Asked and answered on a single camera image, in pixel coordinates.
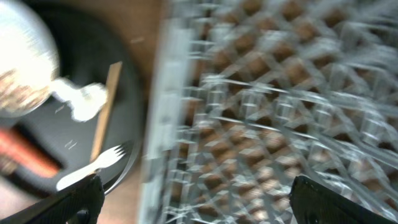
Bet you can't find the round black tray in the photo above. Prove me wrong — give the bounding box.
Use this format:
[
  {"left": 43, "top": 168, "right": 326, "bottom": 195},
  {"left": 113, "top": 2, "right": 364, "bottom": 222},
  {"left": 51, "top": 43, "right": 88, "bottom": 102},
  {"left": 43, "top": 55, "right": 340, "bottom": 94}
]
[{"left": 1, "top": 2, "right": 145, "bottom": 198}]

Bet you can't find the orange carrot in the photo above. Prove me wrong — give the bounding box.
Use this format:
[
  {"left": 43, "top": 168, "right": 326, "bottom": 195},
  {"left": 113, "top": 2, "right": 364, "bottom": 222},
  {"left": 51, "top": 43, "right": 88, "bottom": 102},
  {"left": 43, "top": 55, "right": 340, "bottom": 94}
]
[{"left": 1, "top": 128, "right": 60, "bottom": 178}]

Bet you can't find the grey dishwasher rack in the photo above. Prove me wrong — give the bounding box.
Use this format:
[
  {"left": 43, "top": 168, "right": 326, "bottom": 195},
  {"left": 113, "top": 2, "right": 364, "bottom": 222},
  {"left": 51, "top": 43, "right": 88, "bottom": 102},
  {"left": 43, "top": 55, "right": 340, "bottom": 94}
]
[{"left": 138, "top": 0, "right": 397, "bottom": 223}]

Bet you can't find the wooden chopstick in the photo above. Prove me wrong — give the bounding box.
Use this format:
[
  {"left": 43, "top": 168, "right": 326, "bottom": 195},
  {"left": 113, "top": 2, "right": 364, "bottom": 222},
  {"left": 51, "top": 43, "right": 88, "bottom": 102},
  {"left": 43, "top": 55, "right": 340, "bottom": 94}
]
[{"left": 90, "top": 62, "right": 123, "bottom": 162}]

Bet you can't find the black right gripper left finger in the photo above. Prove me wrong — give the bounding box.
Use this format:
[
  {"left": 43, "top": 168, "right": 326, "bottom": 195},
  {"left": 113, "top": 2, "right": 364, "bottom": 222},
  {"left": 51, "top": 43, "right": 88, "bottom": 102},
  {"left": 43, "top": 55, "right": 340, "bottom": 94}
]
[{"left": 1, "top": 174, "right": 105, "bottom": 224}]

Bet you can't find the white plastic fork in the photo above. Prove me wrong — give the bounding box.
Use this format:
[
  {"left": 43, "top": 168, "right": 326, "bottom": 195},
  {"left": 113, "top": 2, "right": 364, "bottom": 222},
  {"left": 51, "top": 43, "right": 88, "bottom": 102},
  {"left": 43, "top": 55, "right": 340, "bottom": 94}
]
[{"left": 56, "top": 141, "right": 132, "bottom": 191}]

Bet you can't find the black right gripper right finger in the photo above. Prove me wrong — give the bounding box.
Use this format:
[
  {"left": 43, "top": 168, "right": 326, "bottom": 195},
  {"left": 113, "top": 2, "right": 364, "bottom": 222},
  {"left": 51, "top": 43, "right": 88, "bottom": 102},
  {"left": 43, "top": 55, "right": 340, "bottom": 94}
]
[{"left": 289, "top": 175, "right": 394, "bottom": 224}]

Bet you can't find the white napkin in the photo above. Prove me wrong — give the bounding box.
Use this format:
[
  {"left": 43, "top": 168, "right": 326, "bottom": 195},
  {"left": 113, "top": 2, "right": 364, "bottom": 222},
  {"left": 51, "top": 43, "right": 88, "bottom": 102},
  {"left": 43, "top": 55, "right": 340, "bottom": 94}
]
[{"left": 50, "top": 78, "right": 108, "bottom": 122}]

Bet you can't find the grey plate with food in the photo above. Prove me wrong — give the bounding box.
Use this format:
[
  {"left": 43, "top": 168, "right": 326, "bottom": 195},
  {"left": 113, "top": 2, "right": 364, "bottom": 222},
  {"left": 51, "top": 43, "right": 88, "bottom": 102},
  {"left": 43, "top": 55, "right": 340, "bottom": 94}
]
[{"left": 1, "top": 1, "right": 60, "bottom": 118}]

